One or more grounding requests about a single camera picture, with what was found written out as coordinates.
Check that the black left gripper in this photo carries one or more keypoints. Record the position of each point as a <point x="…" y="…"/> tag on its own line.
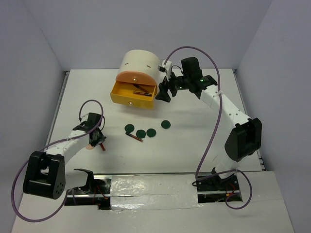
<point x="101" y="139"/>

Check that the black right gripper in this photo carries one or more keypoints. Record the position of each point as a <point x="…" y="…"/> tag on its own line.
<point x="163" y="94"/>

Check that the red lip gloss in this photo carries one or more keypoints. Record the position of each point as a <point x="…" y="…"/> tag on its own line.
<point x="135" y="137"/>
<point x="142" y="93"/>
<point x="102" y="147"/>
<point x="140" y="88"/>

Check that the orange top drawer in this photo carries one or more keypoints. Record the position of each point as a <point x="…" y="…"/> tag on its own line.
<point x="135" y="77"/>

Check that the yellow drawer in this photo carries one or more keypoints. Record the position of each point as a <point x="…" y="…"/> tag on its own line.
<point x="123" y="93"/>

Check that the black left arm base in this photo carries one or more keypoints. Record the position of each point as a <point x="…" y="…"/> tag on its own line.
<point x="94" y="189"/>

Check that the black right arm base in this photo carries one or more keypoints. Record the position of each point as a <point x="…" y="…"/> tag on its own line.
<point x="216" y="189"/>

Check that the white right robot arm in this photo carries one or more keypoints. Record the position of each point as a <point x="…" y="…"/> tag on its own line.
<point x="244" y="137"/>

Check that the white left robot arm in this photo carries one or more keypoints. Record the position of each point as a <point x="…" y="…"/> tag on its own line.
<point x="46" y="175"/>

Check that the peach round makeup puff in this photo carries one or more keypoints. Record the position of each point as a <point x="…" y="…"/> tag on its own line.
<point x="89" y="147"/>

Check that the green round pad rightmost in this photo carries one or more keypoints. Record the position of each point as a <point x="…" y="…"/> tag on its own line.
<point x="165" y="124"/>

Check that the red lip gloss by pads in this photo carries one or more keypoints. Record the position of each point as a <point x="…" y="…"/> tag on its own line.
<point x="135" y="137"/>

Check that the green round pad leftmost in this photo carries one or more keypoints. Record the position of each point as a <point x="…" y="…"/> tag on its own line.
<point x="129" y="128"/>

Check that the green round pad folded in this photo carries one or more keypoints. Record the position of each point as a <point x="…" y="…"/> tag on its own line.
<point x="140" y="134"/>

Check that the cream round drawer cabinet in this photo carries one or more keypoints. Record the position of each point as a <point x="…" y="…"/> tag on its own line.
<point x="141" y="61"/>

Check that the clear plastic sheet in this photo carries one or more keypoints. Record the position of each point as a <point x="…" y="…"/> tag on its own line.
<point x="153" y="192"/>

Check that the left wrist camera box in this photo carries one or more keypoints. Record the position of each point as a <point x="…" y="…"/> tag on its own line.
<point x="84" y="117"/>

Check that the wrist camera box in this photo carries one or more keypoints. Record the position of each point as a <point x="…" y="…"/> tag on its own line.
<point x="84" y="117"/>
<point x="164" y="70"/>

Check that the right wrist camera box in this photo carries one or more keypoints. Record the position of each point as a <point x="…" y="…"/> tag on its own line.
<point x="164" y="70"/>

